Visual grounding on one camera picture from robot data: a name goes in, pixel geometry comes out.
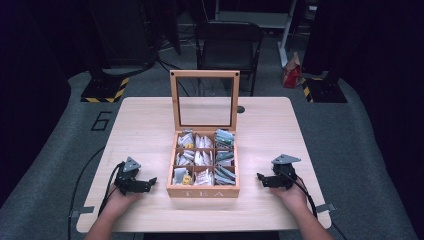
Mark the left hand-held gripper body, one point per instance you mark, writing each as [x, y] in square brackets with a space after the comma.
[128, 180]

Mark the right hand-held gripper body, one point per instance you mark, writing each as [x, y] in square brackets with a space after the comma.
[282, 175]

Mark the person's left hand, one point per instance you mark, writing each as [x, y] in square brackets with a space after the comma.
[121, 201]

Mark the person's right hand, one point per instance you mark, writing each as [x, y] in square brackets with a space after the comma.
[291, 198]

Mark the grey tape strip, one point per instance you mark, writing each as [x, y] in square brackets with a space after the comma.
[83, 211]
[326, 208]

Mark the assorted tea bag packets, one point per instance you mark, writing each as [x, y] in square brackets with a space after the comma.
[205, 158]

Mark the wooden tea box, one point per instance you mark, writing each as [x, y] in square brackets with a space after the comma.
[204, 140]

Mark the black round table grommet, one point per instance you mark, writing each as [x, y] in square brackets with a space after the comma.
[240, 109]

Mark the striped black stand base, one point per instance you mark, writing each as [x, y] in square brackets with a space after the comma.
[323, 90]
[105, 89]

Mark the red paper bag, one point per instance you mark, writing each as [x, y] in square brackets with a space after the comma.
[291, 71]

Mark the black folding chair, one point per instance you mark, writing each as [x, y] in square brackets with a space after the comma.
[228, 50]

